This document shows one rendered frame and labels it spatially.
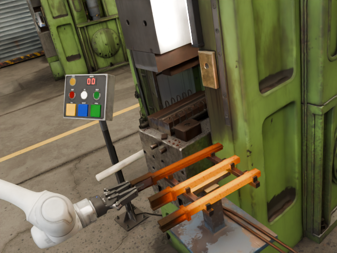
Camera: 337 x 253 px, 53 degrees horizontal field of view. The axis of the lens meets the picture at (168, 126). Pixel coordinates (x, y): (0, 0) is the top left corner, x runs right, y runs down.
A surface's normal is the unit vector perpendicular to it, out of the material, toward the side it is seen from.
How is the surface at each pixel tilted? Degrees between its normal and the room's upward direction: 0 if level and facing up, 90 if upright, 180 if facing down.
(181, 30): 90
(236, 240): 0
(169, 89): 90
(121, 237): 0
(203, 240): 0
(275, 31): 89
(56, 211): 48
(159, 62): 90
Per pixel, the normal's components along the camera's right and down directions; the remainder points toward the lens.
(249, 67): 0.62, 0.24
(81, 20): 0.41, 0.35
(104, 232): -0.18, -0.88
